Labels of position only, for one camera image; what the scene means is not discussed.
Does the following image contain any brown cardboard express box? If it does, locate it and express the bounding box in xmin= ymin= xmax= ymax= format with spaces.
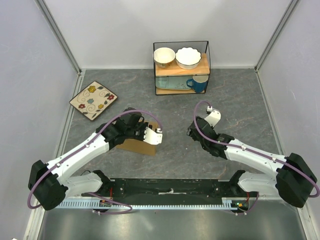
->
xmin=114 ymin=117 xmax=159 ymax=156

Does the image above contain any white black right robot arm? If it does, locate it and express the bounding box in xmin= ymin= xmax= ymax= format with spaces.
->
xmin=188 ymin=116 xmax=320 ymax=208

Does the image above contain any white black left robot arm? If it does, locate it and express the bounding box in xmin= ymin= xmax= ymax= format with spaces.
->
xmin=27 ymin=108 xmax=163 ymax=211

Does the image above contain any blue mug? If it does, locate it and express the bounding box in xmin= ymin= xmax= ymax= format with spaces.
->
xmin=186 ymin=75 xmax=209 ymax=93

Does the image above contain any pale green rectangular plate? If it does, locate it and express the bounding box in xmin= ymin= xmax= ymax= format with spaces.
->
xmin=155 ymin=76 xmax=191 ymax=90

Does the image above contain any white scalloped bowl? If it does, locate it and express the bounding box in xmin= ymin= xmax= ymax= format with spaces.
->
xmin=175 ymin=47 xmax=202 ymax=70

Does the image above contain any cream ceramic bowl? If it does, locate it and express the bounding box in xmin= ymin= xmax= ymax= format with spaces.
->
xmin=153 ymin=47 xmax=176 ymax=68

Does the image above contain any floral square coaster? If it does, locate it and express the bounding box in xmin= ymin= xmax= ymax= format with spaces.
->
xmin=69 ymin=81 xmax=118 ymax=121

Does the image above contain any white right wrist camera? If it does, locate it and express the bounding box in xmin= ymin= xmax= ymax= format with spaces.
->
xmin=204 ymin=106 xmax=221 ymax=128

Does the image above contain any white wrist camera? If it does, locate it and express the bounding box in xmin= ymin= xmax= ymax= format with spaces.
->
xmin=143 ymin=126 xmax=163 ymax=146
xmin=204 ymin=106 xmax=221 ymax=128

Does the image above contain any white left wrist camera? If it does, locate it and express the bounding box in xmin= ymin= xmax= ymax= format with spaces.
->
xmin=143 ymin=126 xmax=163 ymax=146

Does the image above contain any black wire wooden shelf rack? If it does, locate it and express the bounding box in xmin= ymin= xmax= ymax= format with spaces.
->
xmin=152 ymin=40 xmax=211 ymax=96

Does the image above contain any grey slotted cable duct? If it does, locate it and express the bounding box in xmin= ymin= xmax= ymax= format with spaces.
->
xmin=56 ymin=197 xmax=238 ymax=211

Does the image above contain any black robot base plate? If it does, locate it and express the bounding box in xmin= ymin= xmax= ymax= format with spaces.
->
xmin=96 ymin=178 xmax=257 ymax=205

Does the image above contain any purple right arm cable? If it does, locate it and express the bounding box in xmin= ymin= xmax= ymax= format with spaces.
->
xmin=194 ymin=100 xmax=320 ymax=216

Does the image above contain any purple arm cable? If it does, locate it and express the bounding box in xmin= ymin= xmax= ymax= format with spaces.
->
xmin=194 ymin=100 xmax=320 ymax=216
xmin=27 ymin=109 xmax=165 ymax=216

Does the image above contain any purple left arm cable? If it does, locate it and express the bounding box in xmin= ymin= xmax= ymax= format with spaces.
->
xmin=27 ymin=109 xmax=165 ymax=216

